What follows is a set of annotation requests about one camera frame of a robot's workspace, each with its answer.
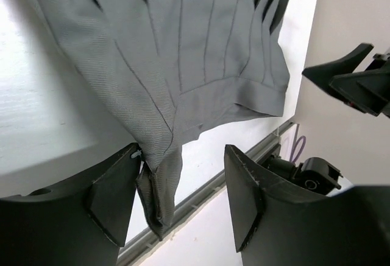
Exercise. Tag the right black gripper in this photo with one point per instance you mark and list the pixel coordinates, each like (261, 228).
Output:
(366, 91)

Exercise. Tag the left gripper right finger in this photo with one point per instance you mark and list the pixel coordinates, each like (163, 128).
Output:
(276, 222)

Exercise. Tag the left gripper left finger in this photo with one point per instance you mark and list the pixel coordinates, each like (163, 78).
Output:
(82, 220)

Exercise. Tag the grey pleated skirt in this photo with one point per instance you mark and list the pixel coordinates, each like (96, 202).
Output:
(169, 70)

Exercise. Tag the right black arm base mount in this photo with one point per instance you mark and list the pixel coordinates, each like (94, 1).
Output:
(315, 174)

